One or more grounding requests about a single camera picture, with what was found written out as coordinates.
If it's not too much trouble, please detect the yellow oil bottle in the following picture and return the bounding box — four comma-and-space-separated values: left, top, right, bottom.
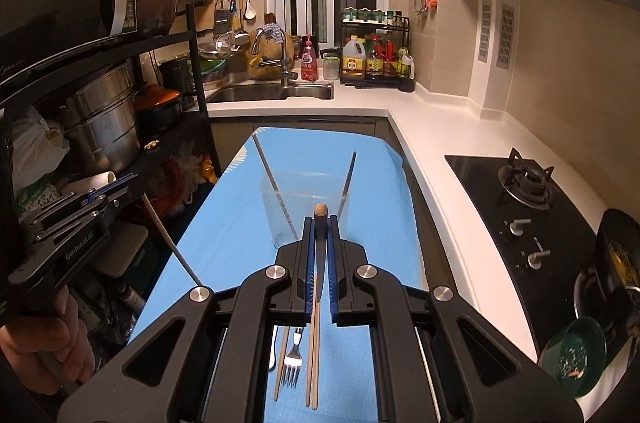
342, 35, 366, 81

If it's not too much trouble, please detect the glass jar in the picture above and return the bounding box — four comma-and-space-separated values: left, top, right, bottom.
322, 52, 341, 81

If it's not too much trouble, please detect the black gas stove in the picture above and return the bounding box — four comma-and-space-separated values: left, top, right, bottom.
446, 149, 596, 351

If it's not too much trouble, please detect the black wok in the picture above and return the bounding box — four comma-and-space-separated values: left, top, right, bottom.
594, 209, 639, 336

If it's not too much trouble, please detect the black microwave oven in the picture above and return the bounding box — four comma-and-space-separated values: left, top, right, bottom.
1, 0, 137, 64

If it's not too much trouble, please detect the orange pot lid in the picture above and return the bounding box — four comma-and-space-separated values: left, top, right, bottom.
134, 84, 181, 111

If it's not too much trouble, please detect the green cooking pot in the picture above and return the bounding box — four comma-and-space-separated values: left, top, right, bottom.
538, 317, 606, 398

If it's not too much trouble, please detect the clear plastic utensil holder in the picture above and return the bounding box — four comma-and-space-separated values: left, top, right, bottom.
260, 171, 350, 249

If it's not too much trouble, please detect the stainless steel stockpot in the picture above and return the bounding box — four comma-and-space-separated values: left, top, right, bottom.
60, 61, 139, 174

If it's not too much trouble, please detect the blue table cloth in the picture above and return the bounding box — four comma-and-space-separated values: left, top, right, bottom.
128, 126, 430, 423

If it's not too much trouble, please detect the hanging white ladle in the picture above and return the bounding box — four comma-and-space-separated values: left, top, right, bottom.
244, 0, 257, 21

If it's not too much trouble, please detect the dark bowl on shelf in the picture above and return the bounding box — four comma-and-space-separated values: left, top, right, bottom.
136, 0, 179, 35

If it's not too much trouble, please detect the grey handled metal fork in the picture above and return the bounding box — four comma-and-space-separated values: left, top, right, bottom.
281, 328, 304, 387

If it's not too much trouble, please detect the green snack bag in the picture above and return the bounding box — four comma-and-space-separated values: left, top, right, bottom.
17, 176, 61, 214

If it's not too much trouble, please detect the steel kitchen sink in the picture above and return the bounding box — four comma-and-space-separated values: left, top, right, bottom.
207, 83, 334, 104

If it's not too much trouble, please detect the black spice rack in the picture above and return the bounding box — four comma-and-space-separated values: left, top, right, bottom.
340, 7, 416, 93

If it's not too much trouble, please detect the kitchen faucet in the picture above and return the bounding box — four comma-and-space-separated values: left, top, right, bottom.
246, 22, 297, 87

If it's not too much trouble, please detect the white paper roll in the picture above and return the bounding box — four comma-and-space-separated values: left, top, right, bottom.
61, 171, 116, 196

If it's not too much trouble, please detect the person's left hand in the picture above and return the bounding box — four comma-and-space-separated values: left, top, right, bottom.
1, 285, 96, 395

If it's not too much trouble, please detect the black metal shelf rack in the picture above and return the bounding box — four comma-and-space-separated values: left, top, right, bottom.
0, 0, 252, 214

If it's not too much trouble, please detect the red dish soap bottle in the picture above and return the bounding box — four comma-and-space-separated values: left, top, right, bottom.
300, 36, 319, 82

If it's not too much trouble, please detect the white ceramic spoon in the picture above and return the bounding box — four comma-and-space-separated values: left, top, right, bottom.
268, 325, 279, 371

